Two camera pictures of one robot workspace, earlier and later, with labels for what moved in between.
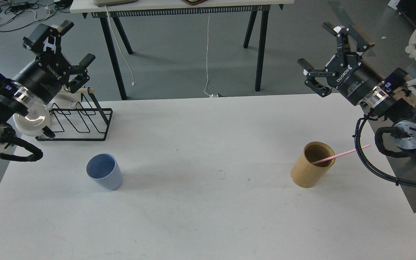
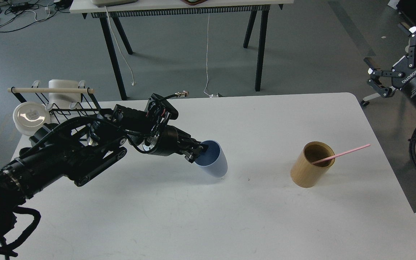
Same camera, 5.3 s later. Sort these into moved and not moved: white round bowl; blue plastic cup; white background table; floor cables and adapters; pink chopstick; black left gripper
Moved: black left gripper; blue plastic cup
Not moved: floor cables and adapters; pink chopstick; white background table; white round bowl
